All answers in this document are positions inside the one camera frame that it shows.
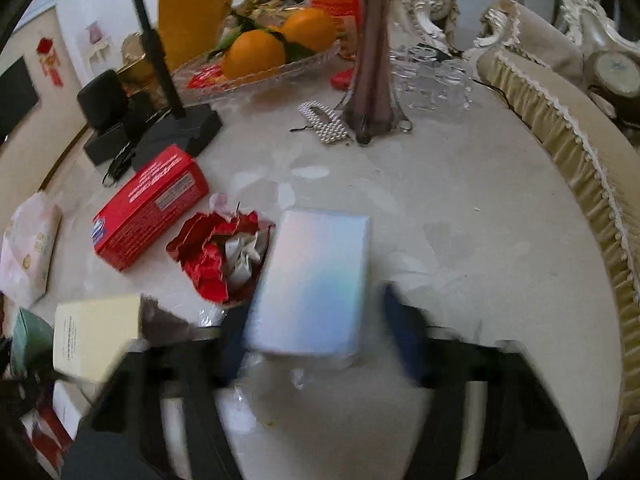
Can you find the beige fringed sofa cover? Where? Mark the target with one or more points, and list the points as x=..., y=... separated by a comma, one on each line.
x=565, y=125

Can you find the clear glass ashtray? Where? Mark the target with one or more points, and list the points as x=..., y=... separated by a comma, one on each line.
x=432, y=85

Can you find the teal cardboard box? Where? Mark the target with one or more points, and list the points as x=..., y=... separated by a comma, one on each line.
x=30, y=335

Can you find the black flat box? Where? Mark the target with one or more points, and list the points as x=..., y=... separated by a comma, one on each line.
x=107, y=146

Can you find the yellow paper bag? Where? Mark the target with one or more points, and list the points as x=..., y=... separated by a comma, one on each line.
x=200, y=5

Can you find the tall purple glass vase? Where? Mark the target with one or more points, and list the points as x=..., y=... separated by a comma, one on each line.
x=372, y=60

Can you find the red hanging wall ornament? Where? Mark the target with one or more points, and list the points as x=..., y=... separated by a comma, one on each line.
x=47, y=47

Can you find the round brown and cream pillow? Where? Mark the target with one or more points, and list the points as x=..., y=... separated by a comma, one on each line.
x=612, y=72

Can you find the cream cardboard box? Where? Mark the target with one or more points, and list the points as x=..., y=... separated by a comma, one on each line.
x=95, y=335

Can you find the black phone tripod stand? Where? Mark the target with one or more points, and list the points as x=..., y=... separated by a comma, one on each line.
x=185, y=130

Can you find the white cardboard box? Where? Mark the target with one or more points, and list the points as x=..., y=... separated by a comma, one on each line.
x=67, y=405

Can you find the cream ornate sofa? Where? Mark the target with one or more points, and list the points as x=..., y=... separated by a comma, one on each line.
x=430, y=5
x=590, y=15

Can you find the white side table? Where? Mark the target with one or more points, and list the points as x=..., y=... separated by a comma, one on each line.
x=97, y=51

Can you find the black round speaker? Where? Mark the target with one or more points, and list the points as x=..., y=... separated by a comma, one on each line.
x=102, y=97

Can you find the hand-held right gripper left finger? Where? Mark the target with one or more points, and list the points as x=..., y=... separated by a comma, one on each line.
x=230, y=350

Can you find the orange fruit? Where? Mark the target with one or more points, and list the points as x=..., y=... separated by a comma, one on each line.
x=310, y=27
x=253, y=55

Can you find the floral tissue pack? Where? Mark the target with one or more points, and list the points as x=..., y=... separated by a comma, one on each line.
x=30, y=250

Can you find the pearl hair clip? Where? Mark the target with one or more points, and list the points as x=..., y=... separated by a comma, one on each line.
x=322, y=121

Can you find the small purple vase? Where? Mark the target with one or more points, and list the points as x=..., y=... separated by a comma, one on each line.
x=95, y=32

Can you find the crumpled red and silver wrapper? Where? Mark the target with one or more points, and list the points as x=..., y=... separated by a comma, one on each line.
x=210, y=255

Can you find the black bobby pin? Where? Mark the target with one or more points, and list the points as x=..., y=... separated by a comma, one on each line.
x=300, y=129

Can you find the clear plastic wrap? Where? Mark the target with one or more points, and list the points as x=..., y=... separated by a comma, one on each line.
x=215, y=317

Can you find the small red box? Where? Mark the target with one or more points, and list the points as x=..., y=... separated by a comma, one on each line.
x=145, y=210

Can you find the iridescent silver box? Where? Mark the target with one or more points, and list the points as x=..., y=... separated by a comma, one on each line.
x=310, y=280

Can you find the glass fruit tray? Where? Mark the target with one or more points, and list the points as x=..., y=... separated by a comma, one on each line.
x=280, y=79

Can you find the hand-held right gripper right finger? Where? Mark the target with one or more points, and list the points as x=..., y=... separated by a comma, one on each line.
x=405, y=335

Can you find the black wall television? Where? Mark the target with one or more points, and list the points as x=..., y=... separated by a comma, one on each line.
x=17, y=95

